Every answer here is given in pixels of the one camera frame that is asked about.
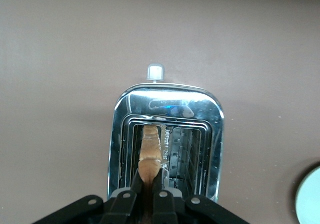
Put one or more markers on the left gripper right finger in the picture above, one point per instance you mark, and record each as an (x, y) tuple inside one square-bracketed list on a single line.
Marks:
[(165, 206)]

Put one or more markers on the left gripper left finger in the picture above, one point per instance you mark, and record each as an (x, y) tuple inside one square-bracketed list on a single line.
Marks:
[(122, 206)]

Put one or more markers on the brown bread slice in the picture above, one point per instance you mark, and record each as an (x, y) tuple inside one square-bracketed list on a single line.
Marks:
[(150, 154)]

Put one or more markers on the light green round plate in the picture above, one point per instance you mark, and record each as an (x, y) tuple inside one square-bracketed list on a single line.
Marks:
[(310, 196)]

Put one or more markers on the beige chrome toaster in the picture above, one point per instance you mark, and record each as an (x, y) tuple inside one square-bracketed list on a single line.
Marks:
[(207, 139)]

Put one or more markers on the brown table cover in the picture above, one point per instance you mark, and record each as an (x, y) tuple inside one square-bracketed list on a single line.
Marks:
[(62, 84)]

